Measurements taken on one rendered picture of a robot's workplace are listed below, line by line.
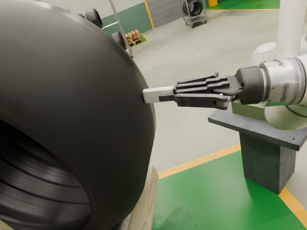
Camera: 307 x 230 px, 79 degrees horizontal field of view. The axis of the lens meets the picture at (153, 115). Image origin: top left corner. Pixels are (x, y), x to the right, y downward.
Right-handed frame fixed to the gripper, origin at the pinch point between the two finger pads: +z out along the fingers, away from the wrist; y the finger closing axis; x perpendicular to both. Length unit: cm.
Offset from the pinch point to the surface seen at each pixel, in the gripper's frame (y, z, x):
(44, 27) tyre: 6.7, 14.8, -17.7
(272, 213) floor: -37, -52, 114
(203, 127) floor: -139, -15, 120
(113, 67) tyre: 3.7, 7.0, -8.8
